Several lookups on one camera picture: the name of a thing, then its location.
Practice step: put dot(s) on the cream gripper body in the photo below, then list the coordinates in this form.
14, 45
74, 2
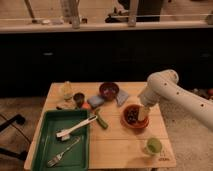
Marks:
143, 113

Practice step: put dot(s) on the dark purple grapes bunch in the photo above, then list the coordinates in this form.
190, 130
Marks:
132, 115

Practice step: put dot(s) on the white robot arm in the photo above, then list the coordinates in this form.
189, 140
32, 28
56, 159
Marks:
164, 84

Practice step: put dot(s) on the orange clay bowl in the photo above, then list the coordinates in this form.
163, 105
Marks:
138, 124

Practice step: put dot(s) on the grey blue cloth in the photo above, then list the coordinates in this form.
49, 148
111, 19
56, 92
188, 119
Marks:
121, 97

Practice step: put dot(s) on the green cup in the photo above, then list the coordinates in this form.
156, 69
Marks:
153, 146

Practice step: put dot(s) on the dark red bowl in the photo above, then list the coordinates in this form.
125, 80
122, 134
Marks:
108, 90

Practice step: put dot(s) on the green cucumber toy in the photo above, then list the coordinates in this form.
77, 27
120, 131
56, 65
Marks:
100, 121

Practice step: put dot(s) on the small dark cup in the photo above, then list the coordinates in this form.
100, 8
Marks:
79, 99

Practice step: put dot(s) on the beige flat object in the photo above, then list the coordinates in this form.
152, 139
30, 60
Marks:
65, 105

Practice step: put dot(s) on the white brush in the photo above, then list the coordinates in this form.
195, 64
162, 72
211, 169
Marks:
81, 124

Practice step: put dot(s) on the green plastic tray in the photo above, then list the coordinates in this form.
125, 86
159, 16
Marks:
48, 145

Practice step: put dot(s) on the silver fork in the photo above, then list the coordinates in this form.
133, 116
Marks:
57, 158

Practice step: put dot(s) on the black chair base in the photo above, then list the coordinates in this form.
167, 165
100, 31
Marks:
10, 129

